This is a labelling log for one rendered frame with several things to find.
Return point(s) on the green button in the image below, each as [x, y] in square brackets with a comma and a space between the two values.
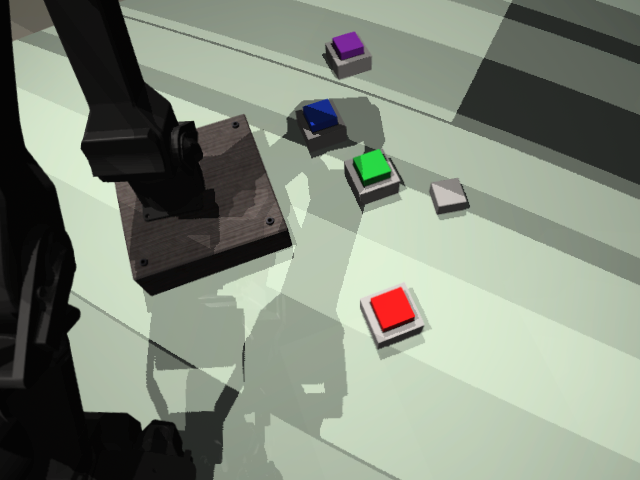
[371, 177]

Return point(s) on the blue button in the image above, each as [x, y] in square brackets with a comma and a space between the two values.
[321, 125]

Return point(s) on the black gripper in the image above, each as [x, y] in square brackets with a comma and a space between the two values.
[113, 428]

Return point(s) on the red button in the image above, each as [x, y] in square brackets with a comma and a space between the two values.
[391, 315]

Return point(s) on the purple button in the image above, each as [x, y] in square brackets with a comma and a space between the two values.
[348, 55]

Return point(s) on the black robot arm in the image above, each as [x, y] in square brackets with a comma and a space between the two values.
[131, 135]

